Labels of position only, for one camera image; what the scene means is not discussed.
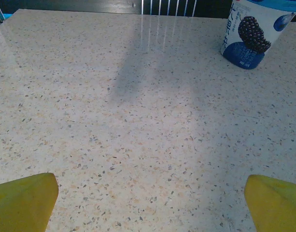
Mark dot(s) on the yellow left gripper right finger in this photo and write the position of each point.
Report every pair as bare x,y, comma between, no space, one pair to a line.
278,207

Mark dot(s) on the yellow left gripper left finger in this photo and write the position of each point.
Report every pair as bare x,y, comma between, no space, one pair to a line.
22,205

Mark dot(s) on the blue blackberry yogurt cup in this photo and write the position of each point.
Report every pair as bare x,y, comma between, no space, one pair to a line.
246,36

